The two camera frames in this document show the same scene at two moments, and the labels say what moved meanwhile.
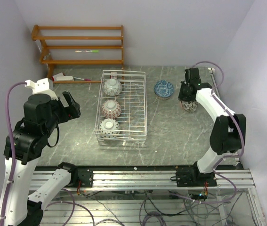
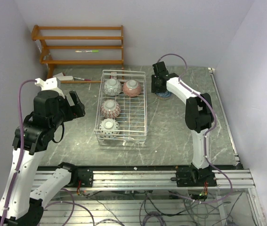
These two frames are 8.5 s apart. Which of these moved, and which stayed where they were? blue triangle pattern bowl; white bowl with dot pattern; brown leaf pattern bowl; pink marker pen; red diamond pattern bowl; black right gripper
Moved: brown leaf pattern bowl; black right gripper
Stayed: pink marker pen; blue triangle pattern bowl; red diamond pattern bowl; white bowl with dot pattern
